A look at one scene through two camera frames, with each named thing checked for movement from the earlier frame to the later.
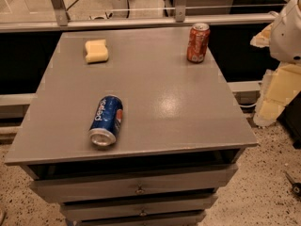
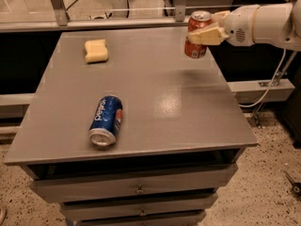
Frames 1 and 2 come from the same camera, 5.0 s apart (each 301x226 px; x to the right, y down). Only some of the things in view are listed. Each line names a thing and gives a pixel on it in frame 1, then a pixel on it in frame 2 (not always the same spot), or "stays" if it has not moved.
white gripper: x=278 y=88 → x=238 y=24
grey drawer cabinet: x=183 y=131 stays
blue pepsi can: x=106 y=121 stays
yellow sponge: x=96 y=51 stays
